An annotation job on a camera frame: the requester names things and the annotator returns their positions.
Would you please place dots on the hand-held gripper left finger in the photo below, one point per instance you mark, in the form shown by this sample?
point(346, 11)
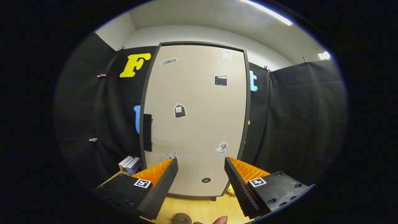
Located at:
point(161, 186)

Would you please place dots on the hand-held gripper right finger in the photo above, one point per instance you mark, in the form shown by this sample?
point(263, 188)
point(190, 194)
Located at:
point(241, 186)

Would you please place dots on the brown fuzzy shoe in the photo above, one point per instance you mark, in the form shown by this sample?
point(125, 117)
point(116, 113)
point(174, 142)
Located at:
point(182, 219)

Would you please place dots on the beige shoe cabinet door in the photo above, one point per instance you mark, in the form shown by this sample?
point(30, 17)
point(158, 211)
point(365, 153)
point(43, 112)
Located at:
point(199, 124)

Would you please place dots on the yellow plush toy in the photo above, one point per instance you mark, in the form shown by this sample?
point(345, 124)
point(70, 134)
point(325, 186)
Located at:
point(230, 190)

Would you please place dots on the blue book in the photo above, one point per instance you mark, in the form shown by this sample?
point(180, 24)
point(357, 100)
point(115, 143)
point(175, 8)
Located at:
point(135, 166)

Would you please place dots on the black backdrop cloth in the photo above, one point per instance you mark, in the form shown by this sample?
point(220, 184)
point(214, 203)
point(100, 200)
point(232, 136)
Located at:
point(295, 124)

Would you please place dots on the black clip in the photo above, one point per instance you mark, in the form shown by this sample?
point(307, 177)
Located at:
point(266, 69)
point(120, 48)
point(305, 59)

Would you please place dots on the small ceiling light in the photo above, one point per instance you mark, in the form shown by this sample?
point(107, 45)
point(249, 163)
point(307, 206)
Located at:
point(324, 55)

